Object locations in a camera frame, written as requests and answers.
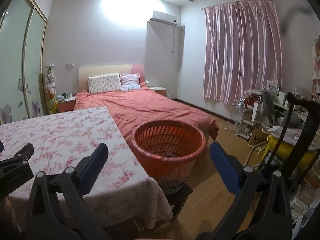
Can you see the right nightstand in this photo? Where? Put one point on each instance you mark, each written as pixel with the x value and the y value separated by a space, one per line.
pixel 159 90

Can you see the floral sliding wardrobe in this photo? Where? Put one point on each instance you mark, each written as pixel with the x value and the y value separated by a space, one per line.
pixel 23 26

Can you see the hanging plush toys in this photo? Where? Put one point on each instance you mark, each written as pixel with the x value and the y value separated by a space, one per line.
pixel 50 88

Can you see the pink striped curtain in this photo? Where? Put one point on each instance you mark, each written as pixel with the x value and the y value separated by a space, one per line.
pixel 243 49

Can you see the pink floral tablecloth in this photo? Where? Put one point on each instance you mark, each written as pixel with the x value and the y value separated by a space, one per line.
pixel 123 189

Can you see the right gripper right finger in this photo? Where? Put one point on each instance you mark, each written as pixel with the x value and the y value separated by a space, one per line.
pixel 245 179

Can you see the cluttered desk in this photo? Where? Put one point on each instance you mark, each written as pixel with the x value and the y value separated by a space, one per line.
pixel 292 149

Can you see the black wooden stool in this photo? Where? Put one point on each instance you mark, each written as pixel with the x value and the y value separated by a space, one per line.
pixel 177 200

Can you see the pink striped pillow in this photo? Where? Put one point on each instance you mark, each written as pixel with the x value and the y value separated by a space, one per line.
pixel 130 82

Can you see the floral white pillow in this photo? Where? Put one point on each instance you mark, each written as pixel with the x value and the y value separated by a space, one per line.
pixel 104 83

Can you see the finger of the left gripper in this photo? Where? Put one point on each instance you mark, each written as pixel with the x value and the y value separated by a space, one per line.
pixel 24 154

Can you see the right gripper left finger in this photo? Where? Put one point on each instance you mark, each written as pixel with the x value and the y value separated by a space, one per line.
pixel 45 218

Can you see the pink left nightstand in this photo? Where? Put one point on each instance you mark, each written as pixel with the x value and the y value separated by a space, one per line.
pixel 67 105

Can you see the orange plastic laundry basket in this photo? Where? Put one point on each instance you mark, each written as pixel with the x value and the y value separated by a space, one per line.
pixel 167 150

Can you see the coral red duvet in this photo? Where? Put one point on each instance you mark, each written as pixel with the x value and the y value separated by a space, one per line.
pixel 132 108

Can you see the white rolling cart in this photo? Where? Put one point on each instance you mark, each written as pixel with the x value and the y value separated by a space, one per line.
pixel 244 115

